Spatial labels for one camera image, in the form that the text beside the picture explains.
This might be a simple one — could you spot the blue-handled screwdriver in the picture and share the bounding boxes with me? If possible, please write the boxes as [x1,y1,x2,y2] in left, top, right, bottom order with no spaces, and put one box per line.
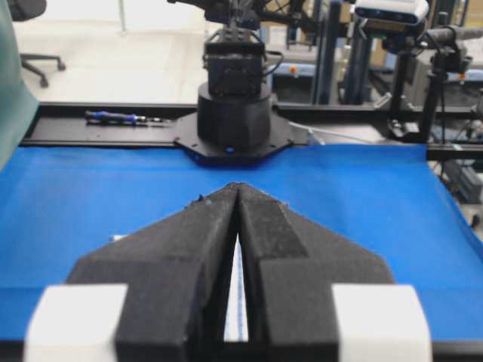
[85,111,173,127]

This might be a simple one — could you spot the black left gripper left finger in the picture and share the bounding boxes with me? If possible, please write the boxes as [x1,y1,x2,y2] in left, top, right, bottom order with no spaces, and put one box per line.
[67,183,238,361]

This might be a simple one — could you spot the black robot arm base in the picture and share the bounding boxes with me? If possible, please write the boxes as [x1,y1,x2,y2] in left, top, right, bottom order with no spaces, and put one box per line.
[174,1,294,162]

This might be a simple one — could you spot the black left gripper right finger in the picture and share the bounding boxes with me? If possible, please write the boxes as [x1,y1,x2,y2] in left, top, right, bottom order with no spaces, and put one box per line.
[237,184,395,361]

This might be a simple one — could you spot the white depth camera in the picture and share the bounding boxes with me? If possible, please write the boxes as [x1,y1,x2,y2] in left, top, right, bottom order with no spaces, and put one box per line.
[354,0,429,25]

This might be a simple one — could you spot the blue table mat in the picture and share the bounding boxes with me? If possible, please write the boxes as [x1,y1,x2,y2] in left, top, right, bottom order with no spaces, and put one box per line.
[1,145,482,340]

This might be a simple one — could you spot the white blue-striped towel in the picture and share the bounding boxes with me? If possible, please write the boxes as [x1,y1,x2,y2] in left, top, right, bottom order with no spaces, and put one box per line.
[108,241,248,348]

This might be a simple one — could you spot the black camera stand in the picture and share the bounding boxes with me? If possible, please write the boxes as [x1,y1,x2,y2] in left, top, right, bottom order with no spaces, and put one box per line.
[383,25,482,143]

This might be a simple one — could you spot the black office chair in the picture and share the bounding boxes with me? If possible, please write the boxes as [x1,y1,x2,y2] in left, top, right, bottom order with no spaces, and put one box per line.
[11,0,67,88]

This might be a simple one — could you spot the black aluminium frame rail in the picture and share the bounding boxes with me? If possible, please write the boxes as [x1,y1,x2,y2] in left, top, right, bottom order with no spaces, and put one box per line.
[20,101,483,161]

